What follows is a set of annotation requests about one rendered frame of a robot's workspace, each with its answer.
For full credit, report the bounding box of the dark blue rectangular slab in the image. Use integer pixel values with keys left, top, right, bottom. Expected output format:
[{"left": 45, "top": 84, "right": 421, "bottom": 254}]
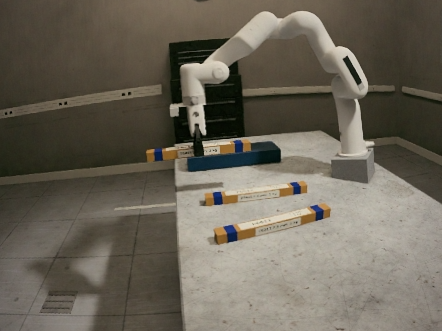
[{"left": 187, "top": 141, "right": 281, "bottom": 172}]

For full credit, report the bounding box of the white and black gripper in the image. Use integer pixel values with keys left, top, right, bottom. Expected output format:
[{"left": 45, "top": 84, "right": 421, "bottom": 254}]
[{"left": 186, "top": 102, "right": 206, "bottom": 157}]

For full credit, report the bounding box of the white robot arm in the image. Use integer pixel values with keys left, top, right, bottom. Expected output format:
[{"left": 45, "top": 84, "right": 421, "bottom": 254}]
[{"left": 170, "top": 11, "right": 374, "bottom": 158}]

